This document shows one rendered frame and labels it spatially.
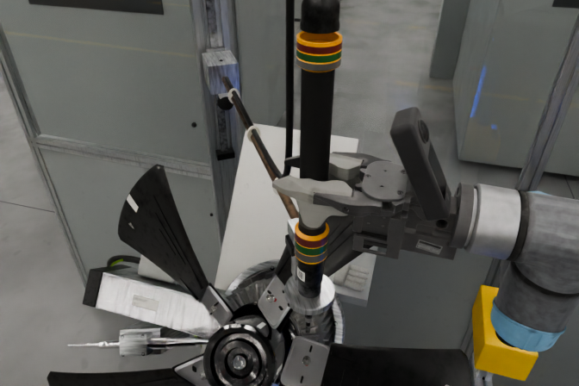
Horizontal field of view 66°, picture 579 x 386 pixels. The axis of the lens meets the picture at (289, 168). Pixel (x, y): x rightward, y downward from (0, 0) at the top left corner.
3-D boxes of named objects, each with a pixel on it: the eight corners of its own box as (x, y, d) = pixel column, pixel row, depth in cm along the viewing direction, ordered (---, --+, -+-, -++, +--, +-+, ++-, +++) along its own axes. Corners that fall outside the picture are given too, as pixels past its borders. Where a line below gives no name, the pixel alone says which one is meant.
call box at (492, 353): (470, 312, 106) (481, 283, 100) (515, 323, 104) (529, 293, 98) (472, 372, 94) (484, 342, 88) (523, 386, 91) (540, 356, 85)
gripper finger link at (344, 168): (283, 192, 56) (351, 214, 53) (283, 153, 53) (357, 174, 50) (295, 180, 59) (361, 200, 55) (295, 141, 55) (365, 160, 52)
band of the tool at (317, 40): (290, 60, 44) (290, 32, 43) (330, 56, 45) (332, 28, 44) (305, 77, 41) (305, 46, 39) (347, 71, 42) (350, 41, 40)
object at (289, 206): (221, 82, 102) (221, 77, 102) (227, 81, 103) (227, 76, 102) (296, 234, 60) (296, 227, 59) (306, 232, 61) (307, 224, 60)
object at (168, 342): (232, 345, 84) (71, 350, 91) (231, 333, 84) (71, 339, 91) (227, 348, 82) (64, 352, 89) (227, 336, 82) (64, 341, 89)
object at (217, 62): (204, 81, 112) (200, 48, 107) (231, 77, 114) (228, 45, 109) (211, 97, 104) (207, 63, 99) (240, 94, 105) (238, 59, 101)
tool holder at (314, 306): (274, 272, 66) (272, 222, 60) (318, 261, 67) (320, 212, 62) (293, 321, 59) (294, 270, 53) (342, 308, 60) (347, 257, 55)
